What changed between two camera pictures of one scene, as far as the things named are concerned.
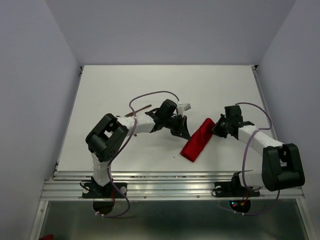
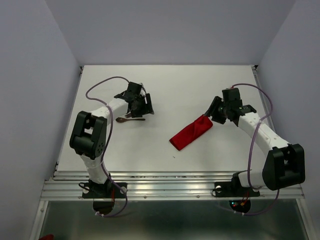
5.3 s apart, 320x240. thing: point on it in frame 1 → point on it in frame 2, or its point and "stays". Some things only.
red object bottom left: x=49 y=237 stays
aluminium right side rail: x=266 y=103 stays
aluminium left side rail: x=67 y=123 stays
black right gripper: x=216 y=130 → x=211 y=111
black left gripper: x=181 y=130 → x=146 y=108
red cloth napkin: x=195 y=144 → x=190 y=133
